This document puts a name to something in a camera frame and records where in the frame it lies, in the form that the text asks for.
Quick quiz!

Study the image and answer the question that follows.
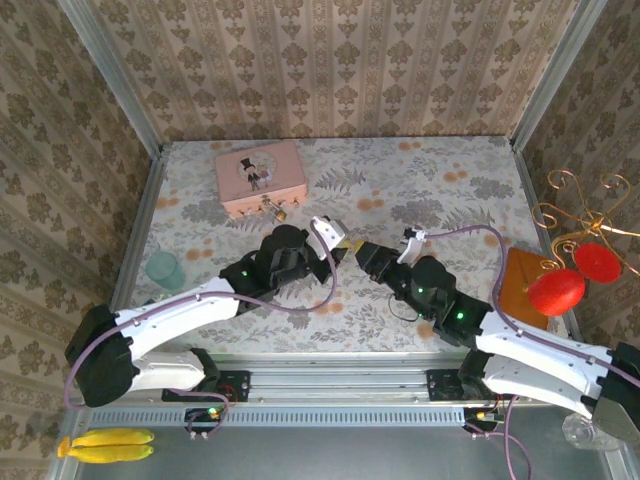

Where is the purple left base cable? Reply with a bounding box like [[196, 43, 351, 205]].
[[173, 388, 232, 442]]

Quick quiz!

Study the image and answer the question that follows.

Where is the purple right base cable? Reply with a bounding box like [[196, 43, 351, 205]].
[[469, 394, 534, 480]]

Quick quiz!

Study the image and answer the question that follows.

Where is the red egg-shaped ornament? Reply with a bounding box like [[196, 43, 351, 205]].
[[528, 268, 586, 317]]

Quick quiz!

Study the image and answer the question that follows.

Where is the pink wedding print box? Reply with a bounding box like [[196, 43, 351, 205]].
[[214, 140, 309, 220]]

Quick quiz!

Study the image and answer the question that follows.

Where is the clear plastic bottle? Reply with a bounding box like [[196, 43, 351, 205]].
[[561, 412, 627, 452]]

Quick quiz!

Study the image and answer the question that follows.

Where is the controller board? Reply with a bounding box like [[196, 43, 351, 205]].
[[184, 406, 225, 434], [461, 406, 507, 434]]

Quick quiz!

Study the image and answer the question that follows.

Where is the gold wire stand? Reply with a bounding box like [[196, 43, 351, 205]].
[[530, 169, 640, 294]]

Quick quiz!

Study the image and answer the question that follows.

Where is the yellow banana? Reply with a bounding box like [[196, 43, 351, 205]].
[[72, 428, 155, 448], [56, 436, 155, 463]]

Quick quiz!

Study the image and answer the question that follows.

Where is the left controller board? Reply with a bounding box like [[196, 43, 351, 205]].
[[184, 406, 225, 434]]

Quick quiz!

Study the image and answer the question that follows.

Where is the thin black cable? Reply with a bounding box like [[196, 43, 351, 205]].
[[388, 293, 422, 324]]

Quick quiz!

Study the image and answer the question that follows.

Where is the green translucent cup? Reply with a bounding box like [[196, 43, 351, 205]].
[[144, 250, 187, 292]]

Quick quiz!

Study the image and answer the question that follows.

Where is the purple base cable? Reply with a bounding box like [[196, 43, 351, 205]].
[[469, 394, 534, 480], [173, 388, 232, 442]]

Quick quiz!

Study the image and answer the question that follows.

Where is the aluminium frame post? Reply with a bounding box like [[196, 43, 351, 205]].
[[508, 0, 610, 151], [56, 0, 165, 157]]

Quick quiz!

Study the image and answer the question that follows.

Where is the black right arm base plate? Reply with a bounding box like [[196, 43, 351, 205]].
[[425, 368, 502, 402]]

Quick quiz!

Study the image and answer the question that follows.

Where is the grey slotted cable duct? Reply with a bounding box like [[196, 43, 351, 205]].
[[88, 404, 474, 427]]

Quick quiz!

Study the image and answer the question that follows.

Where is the orange wooden board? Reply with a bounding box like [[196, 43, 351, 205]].
[[498, 246, 552, 331]]

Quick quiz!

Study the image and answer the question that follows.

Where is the right controller board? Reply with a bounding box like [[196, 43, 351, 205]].
[[461, 406, 507, 434]]

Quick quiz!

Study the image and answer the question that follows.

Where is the red round flat ornament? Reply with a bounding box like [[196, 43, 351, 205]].
[[573, 243, 624, 284]]

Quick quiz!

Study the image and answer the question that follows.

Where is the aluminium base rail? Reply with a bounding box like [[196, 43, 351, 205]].
[[207, 352, 474, 404]]

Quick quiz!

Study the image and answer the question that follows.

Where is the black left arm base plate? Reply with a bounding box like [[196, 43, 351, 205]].
[[160, 368, 252, 404]]

